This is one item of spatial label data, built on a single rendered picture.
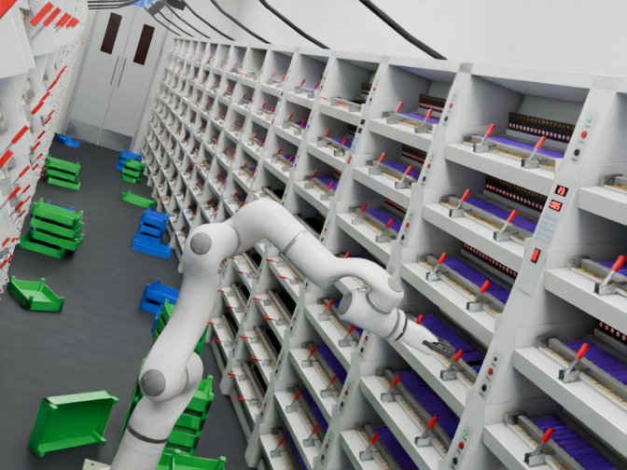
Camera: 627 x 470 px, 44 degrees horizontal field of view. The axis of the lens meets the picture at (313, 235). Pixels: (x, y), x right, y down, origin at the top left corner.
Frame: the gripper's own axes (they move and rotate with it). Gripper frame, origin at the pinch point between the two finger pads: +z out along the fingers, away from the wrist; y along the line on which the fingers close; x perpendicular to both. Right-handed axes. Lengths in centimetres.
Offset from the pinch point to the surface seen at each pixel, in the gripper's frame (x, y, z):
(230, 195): -24, -323, 10
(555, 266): 32.6, 25.4, -1.3
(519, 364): 8.8, 27.8, 1.6
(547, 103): 74, -31, 10
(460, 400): -8.4, 12.2, 3.8
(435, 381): -10.0, -2.3, 4.3
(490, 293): 17.9, -6.7, 8.8
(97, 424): -108, -119, -46
